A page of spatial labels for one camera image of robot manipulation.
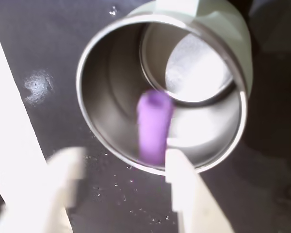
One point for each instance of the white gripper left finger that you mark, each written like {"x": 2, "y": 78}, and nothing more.
{"x": 46, "y": 194}

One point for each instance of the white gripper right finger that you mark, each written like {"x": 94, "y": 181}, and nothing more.
{"x": 196, "y": 199}

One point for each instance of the purple ribbed pen grip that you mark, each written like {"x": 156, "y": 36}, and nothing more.
{"x": 154, "y": 128}

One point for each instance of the grey-green steel mug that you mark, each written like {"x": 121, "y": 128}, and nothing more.
{"x": 111, "y": 97}

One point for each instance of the black glossy table mat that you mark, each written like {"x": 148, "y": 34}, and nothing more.
{"x": 63, "y": 60}

